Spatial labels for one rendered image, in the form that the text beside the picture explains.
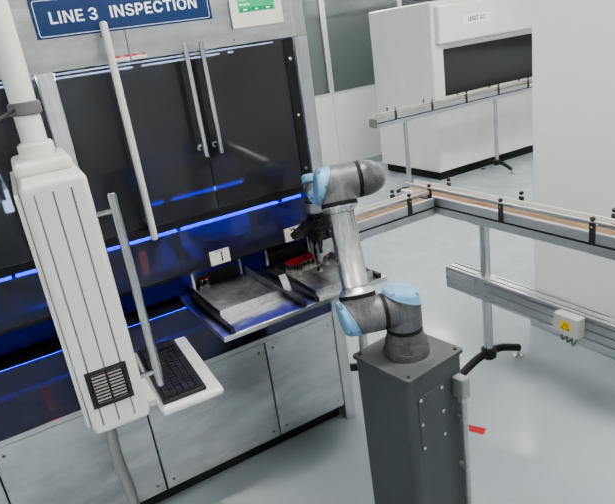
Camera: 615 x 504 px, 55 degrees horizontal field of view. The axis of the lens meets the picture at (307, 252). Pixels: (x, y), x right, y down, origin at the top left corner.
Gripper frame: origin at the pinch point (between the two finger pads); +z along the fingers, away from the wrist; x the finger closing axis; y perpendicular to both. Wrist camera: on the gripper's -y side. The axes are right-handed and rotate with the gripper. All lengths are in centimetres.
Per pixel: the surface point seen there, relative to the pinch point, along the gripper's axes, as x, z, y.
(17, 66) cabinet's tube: -19, -89, -91
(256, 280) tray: 12.4, 5.4, -23.1
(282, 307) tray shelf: -18.7, 5.7, -27.0
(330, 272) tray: -4.4, 5.4, 2.8
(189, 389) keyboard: -38, 12, -71
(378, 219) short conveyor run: 27, 2, 50
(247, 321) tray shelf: -19.5, 5.7, -41.7
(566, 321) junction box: -52, 41, 86
